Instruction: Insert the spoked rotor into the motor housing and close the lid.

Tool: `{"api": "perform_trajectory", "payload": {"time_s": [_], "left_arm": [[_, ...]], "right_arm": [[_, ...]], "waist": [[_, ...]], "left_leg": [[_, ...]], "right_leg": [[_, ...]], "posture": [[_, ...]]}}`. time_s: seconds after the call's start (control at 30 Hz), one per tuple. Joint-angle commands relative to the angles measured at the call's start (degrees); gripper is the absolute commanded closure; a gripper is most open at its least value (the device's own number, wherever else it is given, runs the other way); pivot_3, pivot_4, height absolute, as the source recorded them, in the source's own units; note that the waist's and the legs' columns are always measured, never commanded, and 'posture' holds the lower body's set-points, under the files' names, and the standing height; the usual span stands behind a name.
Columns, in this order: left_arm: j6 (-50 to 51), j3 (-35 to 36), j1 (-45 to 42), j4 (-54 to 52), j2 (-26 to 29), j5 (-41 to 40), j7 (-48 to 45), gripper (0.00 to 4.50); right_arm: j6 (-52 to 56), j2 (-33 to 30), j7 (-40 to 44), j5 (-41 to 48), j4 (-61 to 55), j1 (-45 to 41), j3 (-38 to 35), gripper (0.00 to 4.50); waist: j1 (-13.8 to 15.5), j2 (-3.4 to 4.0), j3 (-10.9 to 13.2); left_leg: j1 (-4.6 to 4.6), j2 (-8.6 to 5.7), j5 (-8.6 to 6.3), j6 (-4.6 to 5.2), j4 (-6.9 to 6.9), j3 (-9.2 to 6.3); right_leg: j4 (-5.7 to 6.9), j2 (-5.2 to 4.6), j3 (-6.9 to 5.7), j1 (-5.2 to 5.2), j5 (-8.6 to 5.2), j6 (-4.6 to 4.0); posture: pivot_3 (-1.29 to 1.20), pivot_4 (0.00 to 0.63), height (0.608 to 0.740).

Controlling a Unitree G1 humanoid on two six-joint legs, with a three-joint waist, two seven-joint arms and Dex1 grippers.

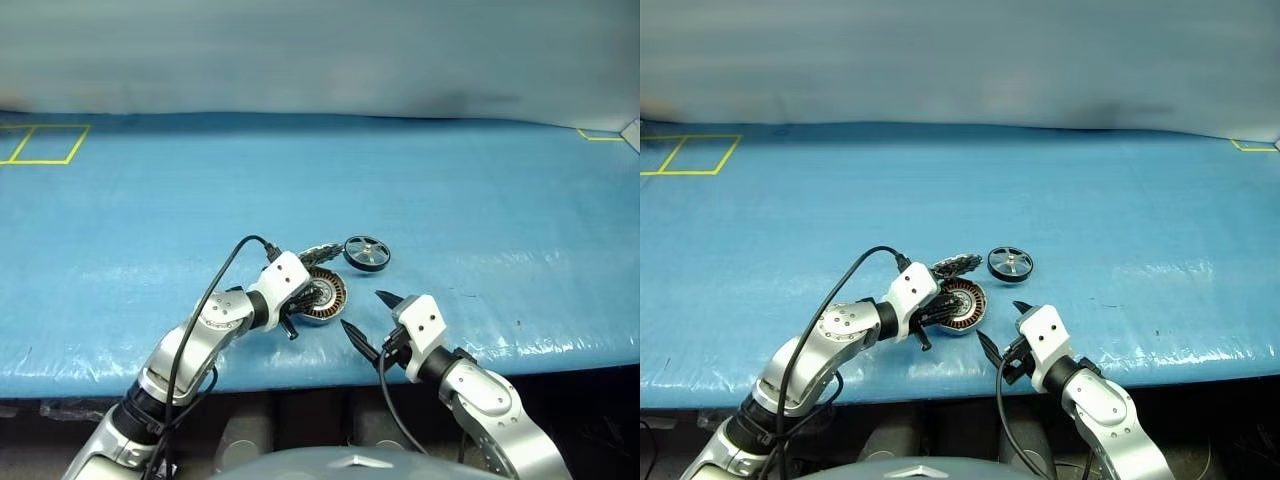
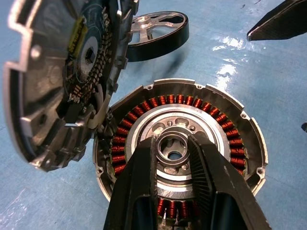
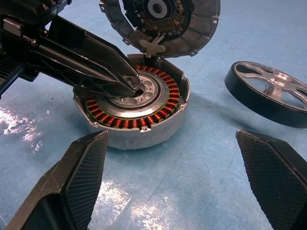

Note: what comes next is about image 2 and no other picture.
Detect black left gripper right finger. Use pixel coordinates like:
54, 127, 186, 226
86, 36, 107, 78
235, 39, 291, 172
188, 132, 272, 230

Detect silver motor housing lid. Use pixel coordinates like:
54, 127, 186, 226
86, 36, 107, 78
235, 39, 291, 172
2, 0, 140, 173

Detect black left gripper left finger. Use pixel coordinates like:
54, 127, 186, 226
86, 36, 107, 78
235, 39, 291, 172
103, 135, 159, 230

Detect silver spoked rotor black rim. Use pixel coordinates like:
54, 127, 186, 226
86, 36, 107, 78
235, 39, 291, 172
127, 11, 190, 63

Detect silver motor housing copper coils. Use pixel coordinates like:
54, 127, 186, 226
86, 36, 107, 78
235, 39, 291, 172
92, 78, 269, 230

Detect blue plastic table cover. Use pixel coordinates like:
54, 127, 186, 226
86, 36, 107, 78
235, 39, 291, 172
0, 0, 307, 230

